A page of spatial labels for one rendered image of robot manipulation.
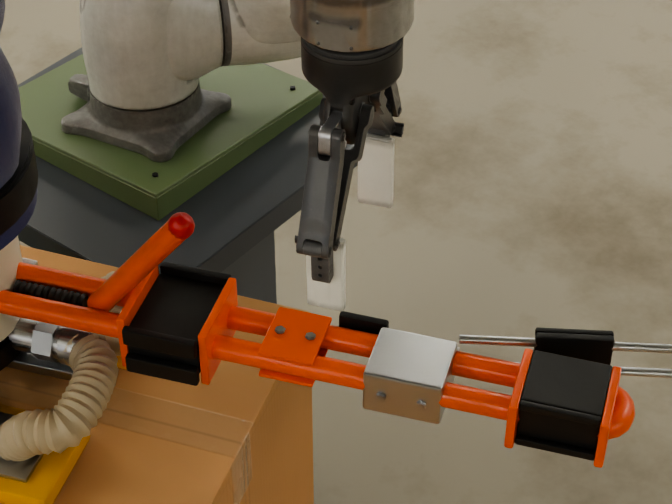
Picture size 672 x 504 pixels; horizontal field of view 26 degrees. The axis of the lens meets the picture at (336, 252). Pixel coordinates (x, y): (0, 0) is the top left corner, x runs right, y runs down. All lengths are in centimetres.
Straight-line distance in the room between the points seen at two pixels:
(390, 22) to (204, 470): 53
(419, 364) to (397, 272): 176
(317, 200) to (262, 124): 102
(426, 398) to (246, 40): 86
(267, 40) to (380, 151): 80
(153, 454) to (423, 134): 210
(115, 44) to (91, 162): 17
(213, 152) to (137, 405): 65
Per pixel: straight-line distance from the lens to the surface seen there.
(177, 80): 200
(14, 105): 128
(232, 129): 207
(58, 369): 141
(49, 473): 136
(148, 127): 202
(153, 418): 143
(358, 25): 102
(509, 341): 128
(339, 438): 268
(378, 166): 122
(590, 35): 381
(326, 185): 106
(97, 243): 194
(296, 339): 128
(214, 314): 129
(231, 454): 139
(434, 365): 126
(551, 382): 124
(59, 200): 202
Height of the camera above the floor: 198
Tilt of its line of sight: 40 degrees down
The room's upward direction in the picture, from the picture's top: straight up
